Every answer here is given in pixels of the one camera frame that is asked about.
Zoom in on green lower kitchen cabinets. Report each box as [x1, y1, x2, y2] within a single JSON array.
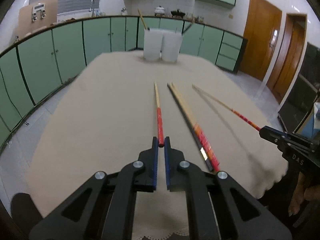
[[1, 16, 247, 145]]

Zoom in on right hand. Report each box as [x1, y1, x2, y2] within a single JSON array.
[[288, 172, 319, 216]]

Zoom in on black appliance at right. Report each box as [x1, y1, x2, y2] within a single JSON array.
[[278, 42, 319, 133]]

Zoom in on orange red bamboo chopstick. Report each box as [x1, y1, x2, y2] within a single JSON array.
[[170, 82, 220, 173]]

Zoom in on brown wooden door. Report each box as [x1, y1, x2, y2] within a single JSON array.
[[267, 14, 307, 103], [239, 0, 282, 81]]

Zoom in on white utensil holder right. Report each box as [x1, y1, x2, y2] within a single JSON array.
[[162, 30, 183, 62]]

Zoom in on white utensil holder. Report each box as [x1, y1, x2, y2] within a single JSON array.
[[143, 28, 163, 61], [162, 30, 183, 62]]

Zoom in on white utensil holder left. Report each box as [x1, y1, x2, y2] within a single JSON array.
[[143, 28, 163, 61]]

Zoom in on black wok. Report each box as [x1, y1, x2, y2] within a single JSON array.
[[170, 9, 185, 18]]

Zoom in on white cooking pot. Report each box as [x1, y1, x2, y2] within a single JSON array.
[[154, 6, 166, 17]]

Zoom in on bamboo chopstick in holder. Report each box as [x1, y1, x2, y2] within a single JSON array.
[[137, 8, 149, 30]]

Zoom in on chrome sink faucet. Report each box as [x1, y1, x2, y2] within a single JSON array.
[[88, 0, 95, 17]]

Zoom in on cardboard board with device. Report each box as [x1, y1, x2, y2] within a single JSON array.
[[16, 0, 58, 38]]

